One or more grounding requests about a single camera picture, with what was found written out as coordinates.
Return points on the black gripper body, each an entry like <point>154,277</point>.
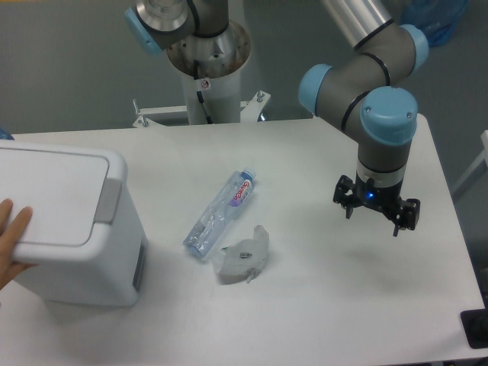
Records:
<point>384,200</point>

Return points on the black device at table edge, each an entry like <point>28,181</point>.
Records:
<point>475,327</point>

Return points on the second grey robot arm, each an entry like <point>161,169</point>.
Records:
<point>157,25</point>

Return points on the white plastic trash can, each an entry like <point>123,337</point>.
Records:
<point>85,242</point>

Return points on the crumpled clear plastic bag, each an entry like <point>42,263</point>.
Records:
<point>243,261</point>

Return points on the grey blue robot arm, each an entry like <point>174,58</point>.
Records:
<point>361,100</point>

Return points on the bare human hand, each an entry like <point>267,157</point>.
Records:
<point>10,234</point>

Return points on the white frame at right edge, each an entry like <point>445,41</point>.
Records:
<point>473,172</point>

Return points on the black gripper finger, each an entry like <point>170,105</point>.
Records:
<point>407,216</point>
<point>345,195</point>

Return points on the clear plastic water bottle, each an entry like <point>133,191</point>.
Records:
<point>220,212</point>

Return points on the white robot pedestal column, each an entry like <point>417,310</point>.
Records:
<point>210,70</point>

